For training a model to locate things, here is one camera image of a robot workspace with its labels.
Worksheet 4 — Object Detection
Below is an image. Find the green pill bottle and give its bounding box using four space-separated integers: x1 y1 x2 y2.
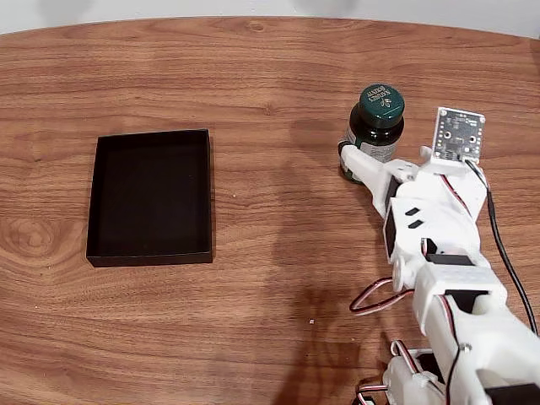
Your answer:
339 83 405 185

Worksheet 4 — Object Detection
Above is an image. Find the black open box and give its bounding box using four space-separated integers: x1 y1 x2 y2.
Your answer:
85 128 217 268

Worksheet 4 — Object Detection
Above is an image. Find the circuit board camera on mount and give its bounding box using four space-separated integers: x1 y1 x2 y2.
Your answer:
421 106 487 176

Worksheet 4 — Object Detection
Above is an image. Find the black camera cable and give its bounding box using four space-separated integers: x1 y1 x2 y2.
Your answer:
463 159 540 335

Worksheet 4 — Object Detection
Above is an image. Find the red white black servo wire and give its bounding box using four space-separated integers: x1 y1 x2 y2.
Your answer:
348 276 417 316
356 339 423 405

